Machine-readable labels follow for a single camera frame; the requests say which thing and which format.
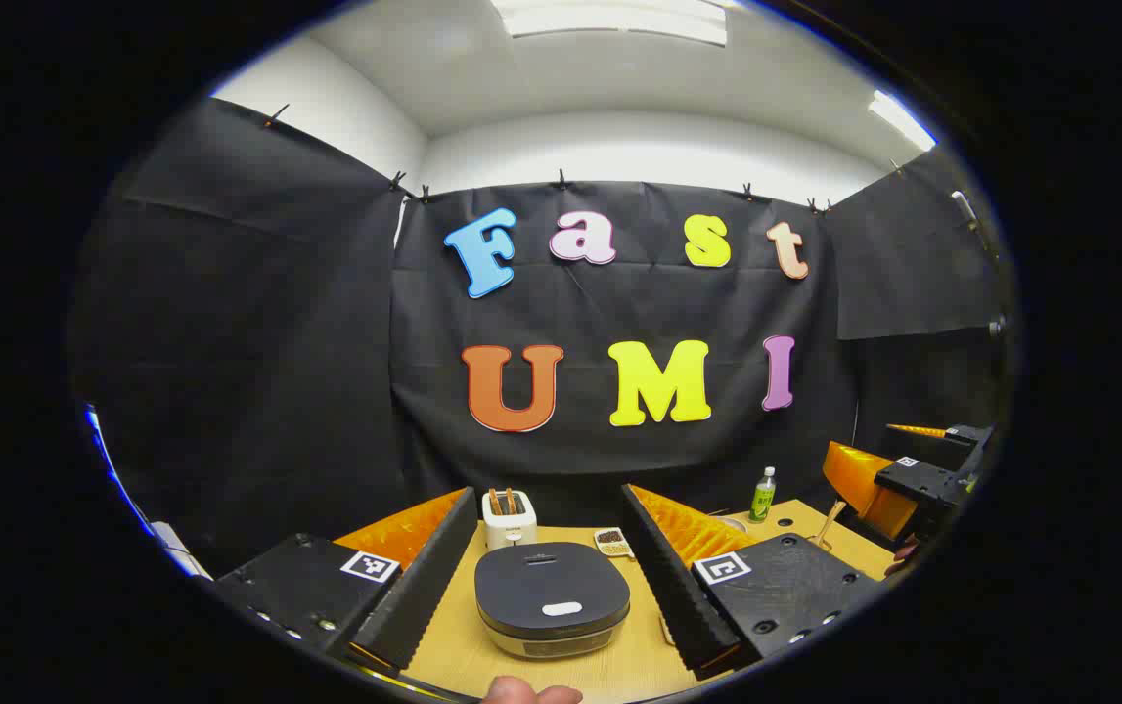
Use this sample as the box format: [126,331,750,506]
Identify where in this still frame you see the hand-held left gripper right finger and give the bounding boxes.
[619,483,884,681]

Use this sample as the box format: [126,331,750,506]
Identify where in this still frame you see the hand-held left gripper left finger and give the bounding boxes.
[213,487,479,676]

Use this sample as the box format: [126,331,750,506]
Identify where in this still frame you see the dark grey rice cooker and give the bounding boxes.
[474,543,632,659]

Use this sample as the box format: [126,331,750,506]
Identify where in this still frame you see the white toaster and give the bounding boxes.
[482,487,539,551]

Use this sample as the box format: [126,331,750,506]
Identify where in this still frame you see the green drink bottle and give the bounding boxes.
[749,466,778,524]

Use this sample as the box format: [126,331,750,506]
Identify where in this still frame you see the white plastic box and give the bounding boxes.
[150,521,215,580]

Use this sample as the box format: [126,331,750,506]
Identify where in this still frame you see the black backdrop cloth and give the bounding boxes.
[71,96,1011,578]

